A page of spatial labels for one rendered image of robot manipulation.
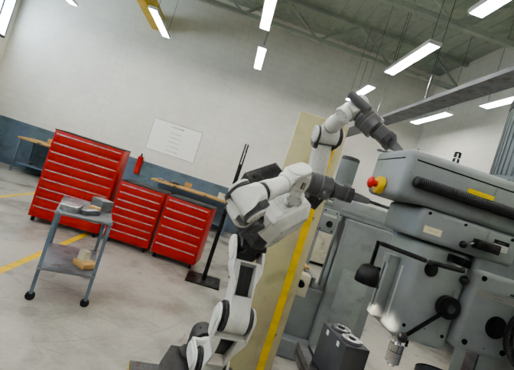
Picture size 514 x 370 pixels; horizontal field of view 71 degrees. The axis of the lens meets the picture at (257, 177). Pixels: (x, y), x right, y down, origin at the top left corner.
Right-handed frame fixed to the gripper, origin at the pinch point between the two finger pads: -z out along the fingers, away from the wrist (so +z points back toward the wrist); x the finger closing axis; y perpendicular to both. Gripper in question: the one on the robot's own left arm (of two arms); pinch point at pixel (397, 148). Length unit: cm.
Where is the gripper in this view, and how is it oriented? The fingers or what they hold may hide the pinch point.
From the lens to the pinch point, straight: 140.7
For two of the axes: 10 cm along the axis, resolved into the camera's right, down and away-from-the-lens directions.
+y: 7.0, -6.8, -2.0
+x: -3.9, -1.3, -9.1
